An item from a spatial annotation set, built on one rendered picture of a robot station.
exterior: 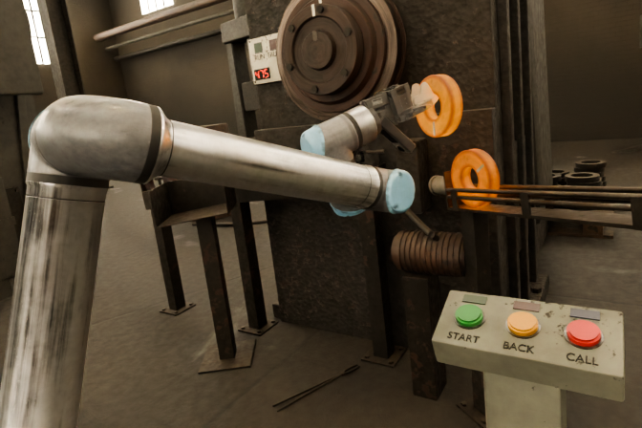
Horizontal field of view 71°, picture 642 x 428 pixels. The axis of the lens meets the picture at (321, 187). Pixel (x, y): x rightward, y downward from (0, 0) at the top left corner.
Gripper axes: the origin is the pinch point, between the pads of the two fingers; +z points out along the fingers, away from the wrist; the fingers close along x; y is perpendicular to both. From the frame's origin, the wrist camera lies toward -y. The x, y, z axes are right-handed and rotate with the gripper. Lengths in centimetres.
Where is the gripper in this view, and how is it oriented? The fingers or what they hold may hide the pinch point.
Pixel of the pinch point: (436, 98)
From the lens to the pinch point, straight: 117.6
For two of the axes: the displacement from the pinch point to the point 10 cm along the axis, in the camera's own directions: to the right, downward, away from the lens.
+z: 8.5, -4.4, 2.9
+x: -3.8, -1.1, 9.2
